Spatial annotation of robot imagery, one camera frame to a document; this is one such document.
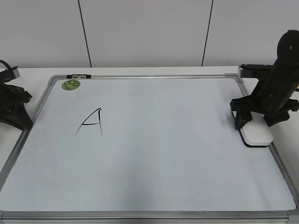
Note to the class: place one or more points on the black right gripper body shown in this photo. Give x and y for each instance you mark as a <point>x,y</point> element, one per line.
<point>266,106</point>

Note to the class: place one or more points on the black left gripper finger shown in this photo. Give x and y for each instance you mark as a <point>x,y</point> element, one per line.
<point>17,117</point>

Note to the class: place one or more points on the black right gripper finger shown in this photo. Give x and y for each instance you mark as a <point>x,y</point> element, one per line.
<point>242,118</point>
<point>272,120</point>

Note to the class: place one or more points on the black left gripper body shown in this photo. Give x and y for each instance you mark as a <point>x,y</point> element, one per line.
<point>11,95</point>

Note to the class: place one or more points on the white whiteboard eraser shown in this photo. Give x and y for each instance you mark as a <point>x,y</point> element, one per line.
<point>255,133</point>

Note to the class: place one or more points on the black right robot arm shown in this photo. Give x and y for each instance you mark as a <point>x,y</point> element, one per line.
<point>271,96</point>

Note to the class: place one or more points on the green round magnet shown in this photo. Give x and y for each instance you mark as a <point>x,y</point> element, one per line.
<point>70,85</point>

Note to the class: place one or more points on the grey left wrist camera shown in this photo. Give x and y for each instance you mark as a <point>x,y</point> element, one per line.
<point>14,73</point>

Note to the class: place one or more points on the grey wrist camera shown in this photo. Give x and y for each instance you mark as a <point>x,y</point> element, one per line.
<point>257,71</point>
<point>14,73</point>

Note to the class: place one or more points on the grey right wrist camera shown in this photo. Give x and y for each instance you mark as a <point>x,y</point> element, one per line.
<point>257,71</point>

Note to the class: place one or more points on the white board with aluminium frame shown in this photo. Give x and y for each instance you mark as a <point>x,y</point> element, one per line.
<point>143,149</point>

